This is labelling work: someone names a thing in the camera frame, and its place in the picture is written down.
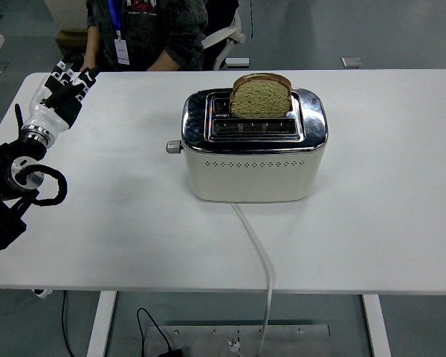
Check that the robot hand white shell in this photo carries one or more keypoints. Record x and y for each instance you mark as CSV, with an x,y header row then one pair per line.
x,y
44,115

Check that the grey metal plate with screws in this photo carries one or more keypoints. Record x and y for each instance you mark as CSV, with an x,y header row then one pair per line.
x,y
208,342

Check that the white power plug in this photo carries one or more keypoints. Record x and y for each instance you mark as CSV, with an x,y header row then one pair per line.
x,y
233,343

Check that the cream and chrome toaster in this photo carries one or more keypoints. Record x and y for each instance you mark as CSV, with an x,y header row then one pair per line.
x,y
252,178

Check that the silver toaster lever knob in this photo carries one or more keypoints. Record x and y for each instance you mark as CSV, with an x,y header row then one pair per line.
x,y
173,147

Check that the brown cardboard box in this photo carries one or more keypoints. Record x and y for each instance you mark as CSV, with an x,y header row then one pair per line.
x,y
70,41

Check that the white office chair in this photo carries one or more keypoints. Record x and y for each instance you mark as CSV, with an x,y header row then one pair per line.
x,y
226,37

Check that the white desk leg with foot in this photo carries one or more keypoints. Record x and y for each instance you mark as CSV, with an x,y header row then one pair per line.
x,y
239,62

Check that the white table leg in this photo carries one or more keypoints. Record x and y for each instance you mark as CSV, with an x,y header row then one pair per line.
x,y
102,323
377,327

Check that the brown bread slice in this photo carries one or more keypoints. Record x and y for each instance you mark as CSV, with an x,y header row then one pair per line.
x,y
260,100

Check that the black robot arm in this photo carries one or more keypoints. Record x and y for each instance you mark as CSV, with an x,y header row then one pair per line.
x,y
3,175

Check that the grey floor socket plate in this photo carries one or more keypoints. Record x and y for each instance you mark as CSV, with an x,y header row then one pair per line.
x,y
351,62

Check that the person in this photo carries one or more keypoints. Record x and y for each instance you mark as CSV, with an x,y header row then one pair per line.
x,y
152,33

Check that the small white device under table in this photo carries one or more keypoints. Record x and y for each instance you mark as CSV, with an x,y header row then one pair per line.
x,y
41,294

